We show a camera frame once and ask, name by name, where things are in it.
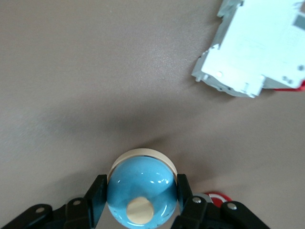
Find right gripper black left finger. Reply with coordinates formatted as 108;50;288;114
0;174;109;229

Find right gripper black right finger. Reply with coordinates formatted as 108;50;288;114
170;173;272;229

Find orange emergency stop button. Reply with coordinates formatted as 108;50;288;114
199;190;233;209

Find blue bell wooden knob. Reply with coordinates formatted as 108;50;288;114
106;147;179;227

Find white circuit breaker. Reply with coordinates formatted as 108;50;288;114
191;0;305;99

